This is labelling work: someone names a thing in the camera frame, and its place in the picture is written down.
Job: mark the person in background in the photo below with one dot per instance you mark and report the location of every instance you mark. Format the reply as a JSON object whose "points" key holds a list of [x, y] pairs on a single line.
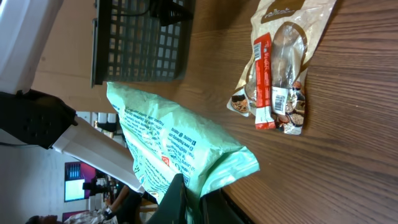
{"points": [[121, 211]]}

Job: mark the beige brown snack pouch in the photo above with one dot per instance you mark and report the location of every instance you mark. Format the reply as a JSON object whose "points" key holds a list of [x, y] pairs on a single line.
{"points": [[296, 27]]}

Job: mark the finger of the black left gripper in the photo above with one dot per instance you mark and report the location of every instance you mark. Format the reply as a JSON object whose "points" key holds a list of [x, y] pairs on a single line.
{"points": [[168, 12]]}

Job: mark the background computer monitor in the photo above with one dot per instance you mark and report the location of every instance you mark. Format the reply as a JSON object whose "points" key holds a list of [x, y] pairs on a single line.
{"points": [[76, 174]]}

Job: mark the red snack bar packet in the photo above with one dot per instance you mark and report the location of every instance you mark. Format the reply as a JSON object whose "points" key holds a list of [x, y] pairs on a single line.
{"points": [[262, 59]]}

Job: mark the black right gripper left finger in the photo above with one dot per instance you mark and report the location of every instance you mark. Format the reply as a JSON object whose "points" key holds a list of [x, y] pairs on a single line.
{"points": [[173, 207]]}

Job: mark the grey plastic mesh basket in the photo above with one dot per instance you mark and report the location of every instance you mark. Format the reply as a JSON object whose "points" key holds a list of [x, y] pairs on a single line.
{"points": [[131, 46]]}

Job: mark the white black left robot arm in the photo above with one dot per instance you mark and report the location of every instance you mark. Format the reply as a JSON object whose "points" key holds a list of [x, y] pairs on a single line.
{"points": [[37, 118]]}

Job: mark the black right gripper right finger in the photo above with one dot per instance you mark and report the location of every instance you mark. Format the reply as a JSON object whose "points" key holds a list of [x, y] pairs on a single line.
{"points": [[218, 208]]}

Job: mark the teal orange snack packet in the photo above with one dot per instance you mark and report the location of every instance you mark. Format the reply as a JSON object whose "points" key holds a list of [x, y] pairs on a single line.
{"points": [[166, 139]]}

